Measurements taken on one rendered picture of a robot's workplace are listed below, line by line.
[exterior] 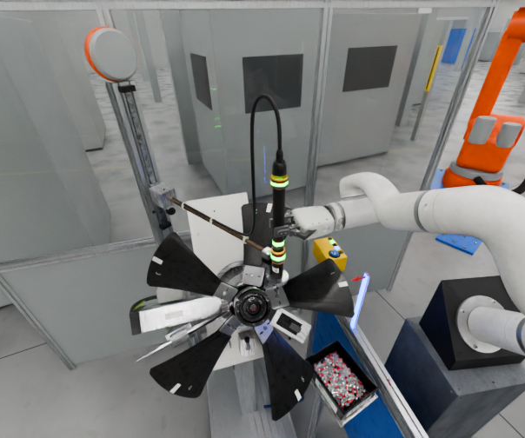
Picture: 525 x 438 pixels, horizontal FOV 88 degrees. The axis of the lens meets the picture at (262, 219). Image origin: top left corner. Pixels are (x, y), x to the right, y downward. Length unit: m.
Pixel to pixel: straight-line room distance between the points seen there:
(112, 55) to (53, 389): 2.11
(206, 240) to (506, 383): 1.18
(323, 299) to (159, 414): 1.47
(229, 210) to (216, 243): 0.15
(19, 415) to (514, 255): 2.57
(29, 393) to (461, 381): 2.46
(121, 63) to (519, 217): 1.14
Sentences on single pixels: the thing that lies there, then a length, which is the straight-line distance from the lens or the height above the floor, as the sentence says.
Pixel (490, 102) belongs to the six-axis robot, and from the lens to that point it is 4.60.
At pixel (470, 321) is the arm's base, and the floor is 1.10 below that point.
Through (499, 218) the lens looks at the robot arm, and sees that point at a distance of 0.56.
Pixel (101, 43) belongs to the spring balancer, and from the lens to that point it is 1.15.
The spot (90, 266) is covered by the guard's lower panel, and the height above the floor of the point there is 0.89.
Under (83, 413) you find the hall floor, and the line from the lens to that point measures 2.36.
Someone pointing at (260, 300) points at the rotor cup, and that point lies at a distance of 0.90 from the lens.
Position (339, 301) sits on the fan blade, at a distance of 1.00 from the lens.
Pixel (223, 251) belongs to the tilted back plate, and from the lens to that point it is 1.15.
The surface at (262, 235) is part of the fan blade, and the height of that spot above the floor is 1.36.
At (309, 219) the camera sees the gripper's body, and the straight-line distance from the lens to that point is 0.76.
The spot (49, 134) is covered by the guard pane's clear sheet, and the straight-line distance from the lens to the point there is 1.46.
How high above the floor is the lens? 1.94
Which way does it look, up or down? 35 degrees down
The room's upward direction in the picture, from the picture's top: 1 degrees counter-clockwise
